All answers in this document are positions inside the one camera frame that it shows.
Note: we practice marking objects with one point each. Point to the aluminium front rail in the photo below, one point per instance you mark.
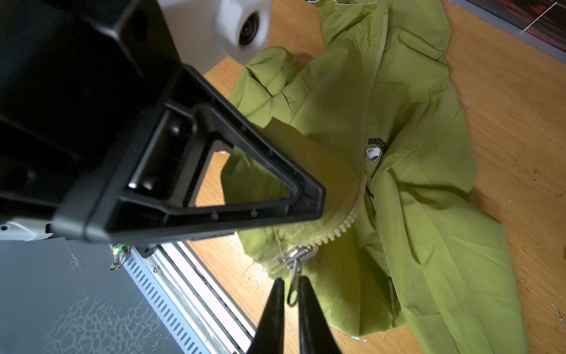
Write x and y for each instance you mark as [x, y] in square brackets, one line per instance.
[198, 312]

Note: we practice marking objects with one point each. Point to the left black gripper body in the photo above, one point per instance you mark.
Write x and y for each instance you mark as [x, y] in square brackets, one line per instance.
[84, 122]

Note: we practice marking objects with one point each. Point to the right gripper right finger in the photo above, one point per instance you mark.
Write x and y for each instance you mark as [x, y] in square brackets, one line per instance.
[314, 333]

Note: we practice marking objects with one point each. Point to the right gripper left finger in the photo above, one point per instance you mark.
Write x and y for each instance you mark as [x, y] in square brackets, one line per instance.
[269, 337]

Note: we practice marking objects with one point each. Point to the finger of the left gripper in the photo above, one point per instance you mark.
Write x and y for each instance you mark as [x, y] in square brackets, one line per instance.
[212, 186]

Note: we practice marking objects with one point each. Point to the green Snoopy zip jacket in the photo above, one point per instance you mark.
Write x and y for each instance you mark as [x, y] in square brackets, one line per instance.
[376, 119]

